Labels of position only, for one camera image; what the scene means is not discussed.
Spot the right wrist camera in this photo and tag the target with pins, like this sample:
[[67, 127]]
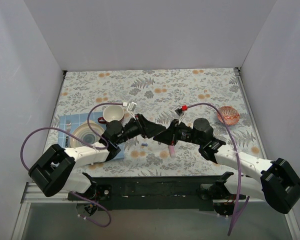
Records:
[[181, 112]]

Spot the floral tablecloth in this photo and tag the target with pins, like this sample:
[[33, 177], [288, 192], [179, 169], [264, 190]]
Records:
[[157, 94]]

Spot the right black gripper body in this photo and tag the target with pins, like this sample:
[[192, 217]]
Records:
[[174, 132]]

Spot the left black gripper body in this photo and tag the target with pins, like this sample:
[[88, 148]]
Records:
[[141, 125]]

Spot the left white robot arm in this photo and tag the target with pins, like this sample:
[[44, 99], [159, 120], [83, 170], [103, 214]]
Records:
[[53, 171]]

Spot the silver fork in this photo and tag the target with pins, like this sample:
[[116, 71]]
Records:
[[68, 126]]

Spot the red patterned bowl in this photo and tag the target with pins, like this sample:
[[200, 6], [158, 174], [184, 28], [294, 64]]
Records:
[[230, 115]]

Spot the beige ringed plate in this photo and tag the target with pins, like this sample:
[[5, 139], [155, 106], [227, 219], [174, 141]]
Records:
[[84, 133]]

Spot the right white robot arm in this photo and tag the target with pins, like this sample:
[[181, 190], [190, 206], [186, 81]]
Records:
[[273, 181]]

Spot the blue checked placemat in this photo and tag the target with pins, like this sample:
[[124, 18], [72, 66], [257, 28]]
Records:
[[83, 155]]

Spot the pink highlighter pen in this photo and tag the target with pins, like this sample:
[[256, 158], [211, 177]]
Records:
[[172, 151]]

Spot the white and red mug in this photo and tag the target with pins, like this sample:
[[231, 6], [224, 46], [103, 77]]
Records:
[[111, 113]]

